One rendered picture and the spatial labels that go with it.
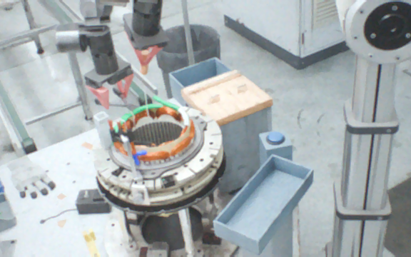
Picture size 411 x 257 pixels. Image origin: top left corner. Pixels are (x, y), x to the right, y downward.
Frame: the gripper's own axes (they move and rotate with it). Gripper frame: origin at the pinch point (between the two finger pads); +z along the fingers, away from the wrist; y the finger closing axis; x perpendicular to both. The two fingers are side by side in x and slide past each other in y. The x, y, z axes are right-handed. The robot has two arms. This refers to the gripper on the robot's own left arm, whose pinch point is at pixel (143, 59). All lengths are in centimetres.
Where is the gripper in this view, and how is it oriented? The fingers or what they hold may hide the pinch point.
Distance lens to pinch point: 112.1
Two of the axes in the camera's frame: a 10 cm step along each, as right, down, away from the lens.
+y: 4.1, 7.4, -5.3
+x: 9.0, -2.4, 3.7
